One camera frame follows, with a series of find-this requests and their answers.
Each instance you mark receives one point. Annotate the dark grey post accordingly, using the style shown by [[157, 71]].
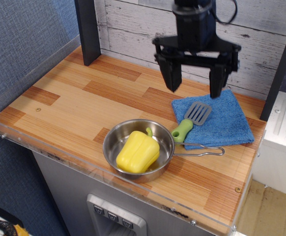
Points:
[[275, 88], [88, 29]]

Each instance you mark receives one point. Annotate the dark grey right post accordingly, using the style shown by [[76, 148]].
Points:
[[275, 88]]

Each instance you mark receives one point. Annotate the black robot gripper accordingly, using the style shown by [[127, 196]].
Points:
[[196, 43]]

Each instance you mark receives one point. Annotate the white toy sink unit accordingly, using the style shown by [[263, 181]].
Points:
[[269, 167]]

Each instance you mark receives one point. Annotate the grey toy fridge cabinet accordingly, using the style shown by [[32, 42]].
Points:
[[70, 188]]

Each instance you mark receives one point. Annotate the dark grey left post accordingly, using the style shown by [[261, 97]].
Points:
[[88, 29]]

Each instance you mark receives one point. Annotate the silver dispenser button panel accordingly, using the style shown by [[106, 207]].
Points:
[[111, 220]]

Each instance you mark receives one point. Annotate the blue folded cloth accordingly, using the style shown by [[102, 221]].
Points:
[[225, 126]]

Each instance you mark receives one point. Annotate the silver steel pan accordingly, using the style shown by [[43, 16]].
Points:
[[117, 137]]

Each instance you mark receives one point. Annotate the yellow toy capsicum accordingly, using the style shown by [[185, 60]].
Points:
[[139, 152]]

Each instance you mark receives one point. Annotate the grey spatula with green handle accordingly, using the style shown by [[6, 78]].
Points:
[[197, 114]]

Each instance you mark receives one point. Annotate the clear acrylic table guard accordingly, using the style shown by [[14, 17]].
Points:
[[50, 102]]

